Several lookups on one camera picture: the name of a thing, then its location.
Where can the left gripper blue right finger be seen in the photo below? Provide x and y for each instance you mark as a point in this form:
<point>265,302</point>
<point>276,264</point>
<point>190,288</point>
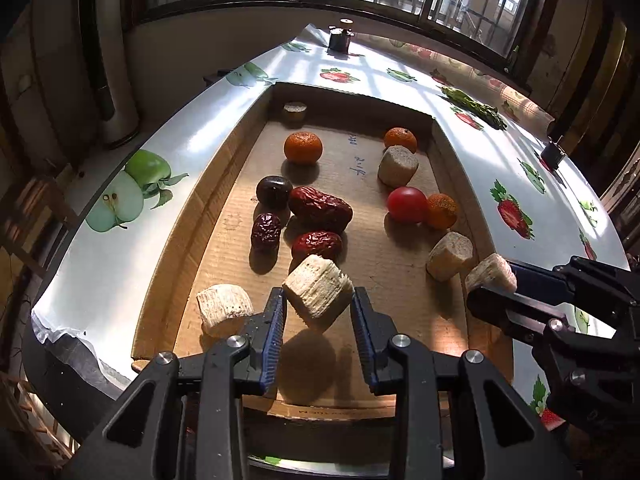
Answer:
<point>373,331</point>

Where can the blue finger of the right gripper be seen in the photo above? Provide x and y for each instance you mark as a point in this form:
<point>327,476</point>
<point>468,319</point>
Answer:
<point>519,317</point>
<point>548,286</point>

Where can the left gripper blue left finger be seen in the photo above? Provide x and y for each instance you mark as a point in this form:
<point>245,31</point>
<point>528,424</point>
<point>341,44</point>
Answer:
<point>256,370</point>

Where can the beige yam chunk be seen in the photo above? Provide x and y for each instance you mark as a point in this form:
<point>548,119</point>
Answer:
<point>397,166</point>
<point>449,256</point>
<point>493,271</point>
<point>319,292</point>
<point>223,308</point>

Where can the beige yam chunk front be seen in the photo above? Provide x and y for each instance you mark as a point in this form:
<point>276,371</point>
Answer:
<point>449,256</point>

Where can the dark red jujube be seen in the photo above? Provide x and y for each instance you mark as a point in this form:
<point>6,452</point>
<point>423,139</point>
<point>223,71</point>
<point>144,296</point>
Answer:
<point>324,244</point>

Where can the small wrinkled red jujube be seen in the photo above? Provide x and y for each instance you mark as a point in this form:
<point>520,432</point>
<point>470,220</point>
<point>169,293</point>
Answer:
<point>266,232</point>

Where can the red tomato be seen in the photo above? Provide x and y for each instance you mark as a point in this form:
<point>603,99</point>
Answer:
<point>407,205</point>

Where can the large red jujube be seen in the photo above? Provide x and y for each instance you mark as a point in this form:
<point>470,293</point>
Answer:
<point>318,210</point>

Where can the dark round plum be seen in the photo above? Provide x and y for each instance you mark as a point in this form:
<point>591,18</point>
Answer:
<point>274,191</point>

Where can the large orange tangerine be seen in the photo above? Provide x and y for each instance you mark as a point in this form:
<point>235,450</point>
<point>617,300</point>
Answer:
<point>401,137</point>

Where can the small orange tangerine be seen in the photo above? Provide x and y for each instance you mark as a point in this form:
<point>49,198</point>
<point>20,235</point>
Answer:
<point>303,148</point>

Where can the small black cup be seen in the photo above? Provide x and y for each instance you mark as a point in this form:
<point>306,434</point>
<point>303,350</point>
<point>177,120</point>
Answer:
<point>553,153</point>

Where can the brown cardboard box tray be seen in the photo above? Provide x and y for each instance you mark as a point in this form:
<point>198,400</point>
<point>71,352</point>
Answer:
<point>298,177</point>

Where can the green leafy vegetable bunch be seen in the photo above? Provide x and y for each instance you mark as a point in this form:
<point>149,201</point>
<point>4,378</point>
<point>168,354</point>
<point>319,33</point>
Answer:
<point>485,112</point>

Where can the fruit print tablecloth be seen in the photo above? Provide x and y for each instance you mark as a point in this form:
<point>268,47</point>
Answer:
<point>121,295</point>

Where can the small beige cylinder piece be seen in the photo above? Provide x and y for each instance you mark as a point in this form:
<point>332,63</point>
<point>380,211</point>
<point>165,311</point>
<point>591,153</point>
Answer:
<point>294,112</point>

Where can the white pipe column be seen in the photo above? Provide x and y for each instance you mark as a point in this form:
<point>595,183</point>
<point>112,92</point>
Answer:
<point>124,121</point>

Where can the dark jar with spools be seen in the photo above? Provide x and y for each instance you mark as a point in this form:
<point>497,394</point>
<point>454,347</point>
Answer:
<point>340,36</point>

